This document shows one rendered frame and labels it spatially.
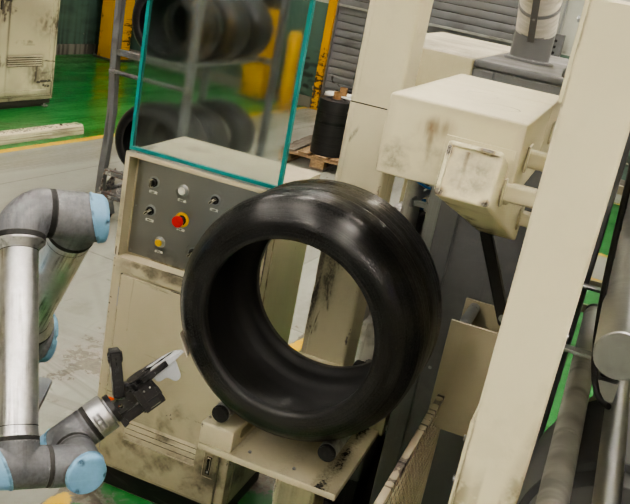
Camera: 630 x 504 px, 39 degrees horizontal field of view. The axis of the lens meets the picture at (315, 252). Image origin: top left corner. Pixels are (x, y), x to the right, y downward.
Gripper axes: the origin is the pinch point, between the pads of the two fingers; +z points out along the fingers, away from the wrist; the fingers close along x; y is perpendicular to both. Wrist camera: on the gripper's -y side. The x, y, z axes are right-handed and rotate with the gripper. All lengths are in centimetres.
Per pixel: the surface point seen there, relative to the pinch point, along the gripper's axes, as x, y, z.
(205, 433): -4.9, 22.1, -5.1
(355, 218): 31, -8, 45
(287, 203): 23.3, -17.6, 35.9
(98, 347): -233, 27, -11
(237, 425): -3.1, 24.9, 2.2
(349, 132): -1, -20, 67
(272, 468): 4.0, 36.6, 2.7
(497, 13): -740, 52, 609
